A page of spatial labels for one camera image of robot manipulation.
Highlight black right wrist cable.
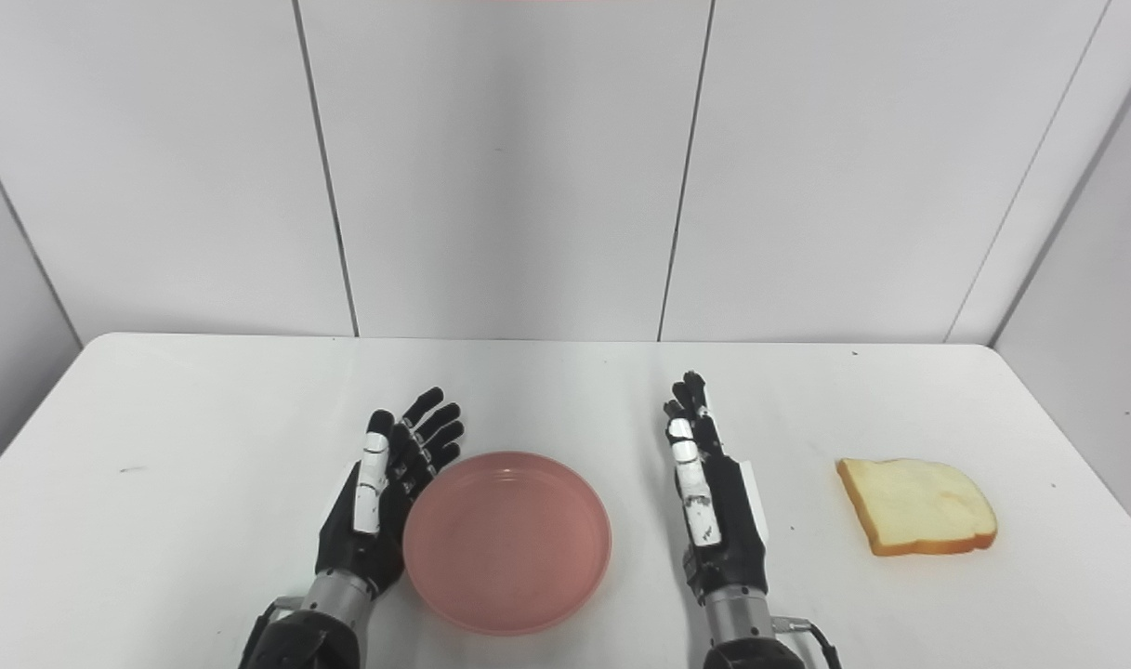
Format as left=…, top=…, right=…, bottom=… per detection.
left=771, top=615, right=845, bottom=669

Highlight slice of white bread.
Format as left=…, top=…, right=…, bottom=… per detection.
left=836, top=457, right=998, bottom=558

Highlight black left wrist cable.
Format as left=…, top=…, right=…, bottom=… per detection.
left=240, top=597, right=304, bottom=669

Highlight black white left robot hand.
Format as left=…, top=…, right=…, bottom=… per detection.
left=314, top=387, right=466, bottom=596

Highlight pink round plate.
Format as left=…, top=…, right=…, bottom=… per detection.
left=402, top=452, right=613, bottom=636

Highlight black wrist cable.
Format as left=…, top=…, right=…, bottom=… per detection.
left=771, top=615, right=845, bottom=669
left=240, top=597, right=304, bottom=669

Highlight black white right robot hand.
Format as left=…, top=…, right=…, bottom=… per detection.
left=663, top=371, right=770, bottom=605

